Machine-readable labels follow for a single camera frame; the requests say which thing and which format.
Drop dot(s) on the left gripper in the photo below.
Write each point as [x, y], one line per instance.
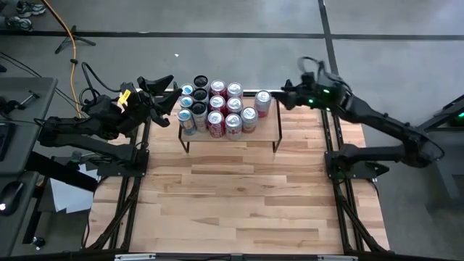
[136, 107]

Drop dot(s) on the wooden shelf black metal legs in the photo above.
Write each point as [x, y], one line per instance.
[268, 127]

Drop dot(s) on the yellow tape tag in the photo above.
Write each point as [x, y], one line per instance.
[124, 97]

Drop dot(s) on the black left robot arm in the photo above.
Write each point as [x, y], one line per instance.
[83, 141]

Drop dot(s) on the person's shoe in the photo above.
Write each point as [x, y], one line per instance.
[32, 8]
[17, 23]

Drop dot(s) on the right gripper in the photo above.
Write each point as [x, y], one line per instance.
[326, 92]

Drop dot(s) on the black computer mouse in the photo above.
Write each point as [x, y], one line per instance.
[11, 195]

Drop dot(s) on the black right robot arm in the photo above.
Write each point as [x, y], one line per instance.
[391, 127]

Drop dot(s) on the white paper sheets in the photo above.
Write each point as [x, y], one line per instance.
[70, 197]

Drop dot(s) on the black metal table frame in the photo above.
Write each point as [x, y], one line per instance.
[328, 119]

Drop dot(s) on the grey side desk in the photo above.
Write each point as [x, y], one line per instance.
[25, 119]

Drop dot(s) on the blue silver Red Bull can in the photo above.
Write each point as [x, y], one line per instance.
[187, 89]
[185, 115]
[186, 101]

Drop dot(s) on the black side stand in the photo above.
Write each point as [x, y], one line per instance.
[449, 152]

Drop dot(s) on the black desk clamp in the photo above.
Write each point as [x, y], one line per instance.
[9, 106]

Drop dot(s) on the black tripod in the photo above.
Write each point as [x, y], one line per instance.
[73, 37]

